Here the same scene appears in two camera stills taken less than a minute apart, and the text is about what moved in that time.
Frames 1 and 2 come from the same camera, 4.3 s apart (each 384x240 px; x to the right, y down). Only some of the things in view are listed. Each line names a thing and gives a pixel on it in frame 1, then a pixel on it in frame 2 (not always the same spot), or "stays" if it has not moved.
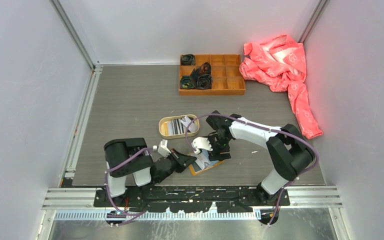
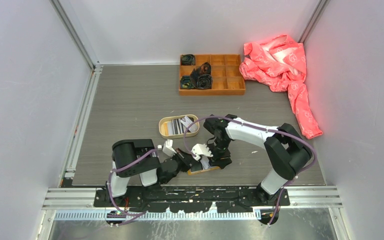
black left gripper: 183,160 → 187,159
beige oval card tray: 174,126 stays
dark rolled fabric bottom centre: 204,82 stays
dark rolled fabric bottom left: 186,82 stays
